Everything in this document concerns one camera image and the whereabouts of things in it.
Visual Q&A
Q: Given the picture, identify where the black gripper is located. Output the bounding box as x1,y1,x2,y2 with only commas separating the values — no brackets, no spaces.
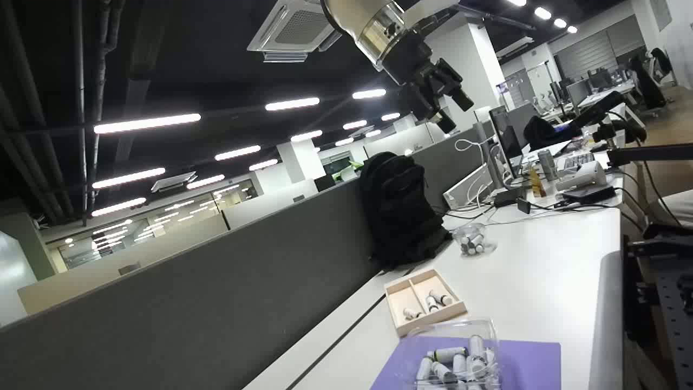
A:
378,30,477,138

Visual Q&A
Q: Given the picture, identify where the wooden segment tray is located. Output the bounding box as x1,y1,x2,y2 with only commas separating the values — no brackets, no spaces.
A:
383,266,469,341

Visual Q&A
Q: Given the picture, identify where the purple mat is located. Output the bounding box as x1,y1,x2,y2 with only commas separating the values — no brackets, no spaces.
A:
369,335,562,390

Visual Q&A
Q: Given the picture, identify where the dark computer monitor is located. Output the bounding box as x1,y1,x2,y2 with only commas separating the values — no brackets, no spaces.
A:
488,101,539,162

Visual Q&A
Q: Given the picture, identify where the black backpack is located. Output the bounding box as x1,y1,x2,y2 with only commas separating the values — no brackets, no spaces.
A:
354,149,455,266

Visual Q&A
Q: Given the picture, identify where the clear plastic bowl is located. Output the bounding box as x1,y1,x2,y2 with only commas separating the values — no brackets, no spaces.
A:
452,222,497,261

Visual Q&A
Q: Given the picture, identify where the long ceiling light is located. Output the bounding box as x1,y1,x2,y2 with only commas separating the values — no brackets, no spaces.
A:
261,96,323,115
92,110,204,138
212,144,265,162
90,166,169,193

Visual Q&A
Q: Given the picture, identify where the ceiling air conditioner unit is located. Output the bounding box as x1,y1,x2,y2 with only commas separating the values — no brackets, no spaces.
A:
245,0,362,66

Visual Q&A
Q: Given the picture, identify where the clear plastic container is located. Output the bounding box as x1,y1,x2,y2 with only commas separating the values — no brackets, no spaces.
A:
411,318,505,390

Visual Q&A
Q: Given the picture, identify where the black metal rig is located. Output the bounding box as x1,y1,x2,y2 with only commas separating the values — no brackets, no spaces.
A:
624,224,693,390

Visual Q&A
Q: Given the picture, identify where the gray desk partition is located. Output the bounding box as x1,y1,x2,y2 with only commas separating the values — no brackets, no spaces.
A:
0,175,386,390

